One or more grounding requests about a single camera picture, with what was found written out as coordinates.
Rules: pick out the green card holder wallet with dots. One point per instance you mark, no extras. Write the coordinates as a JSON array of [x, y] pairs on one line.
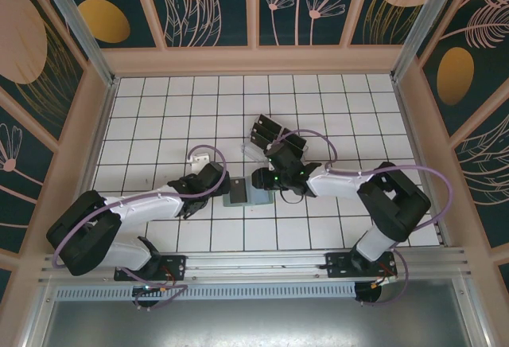
[[260, 197]]

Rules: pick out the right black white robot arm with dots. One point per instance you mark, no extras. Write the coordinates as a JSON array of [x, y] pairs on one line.
[[338, 182]]

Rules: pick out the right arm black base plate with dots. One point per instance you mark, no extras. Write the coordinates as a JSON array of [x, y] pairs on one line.
[[338, 265]]

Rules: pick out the grey metal sheet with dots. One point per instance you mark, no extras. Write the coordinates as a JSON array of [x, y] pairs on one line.
[[254, 323]]

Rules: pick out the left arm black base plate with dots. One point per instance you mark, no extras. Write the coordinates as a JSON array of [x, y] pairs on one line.
[[175, 265]]

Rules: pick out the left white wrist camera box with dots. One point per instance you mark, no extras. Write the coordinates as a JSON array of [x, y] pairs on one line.
[[199, 160]]

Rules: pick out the aluminium mounting rail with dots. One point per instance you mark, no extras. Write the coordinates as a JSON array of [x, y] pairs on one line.
[[254, 261]]

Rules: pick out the clear acrylic card stand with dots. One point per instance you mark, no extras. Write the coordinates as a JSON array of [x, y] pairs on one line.
[[254, 152]]

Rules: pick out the aluminium corner post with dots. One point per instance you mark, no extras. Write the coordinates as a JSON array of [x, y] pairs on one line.
[[85, 32], [417, 24]]

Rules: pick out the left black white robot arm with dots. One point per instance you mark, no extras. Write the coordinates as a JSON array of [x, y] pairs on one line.
[[147, 203]]

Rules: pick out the black credit card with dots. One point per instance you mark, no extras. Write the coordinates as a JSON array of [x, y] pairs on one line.
[[270, 123], [258, 139], [239, 192], [295, 142], [264, 132]]

